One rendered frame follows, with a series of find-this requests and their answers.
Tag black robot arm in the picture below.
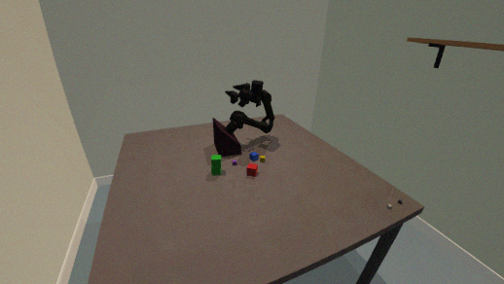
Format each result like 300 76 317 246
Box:
224 81 275 136

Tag red block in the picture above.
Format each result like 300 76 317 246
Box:
247 163 258 177

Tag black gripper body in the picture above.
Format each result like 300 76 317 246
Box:
231 84 252 104

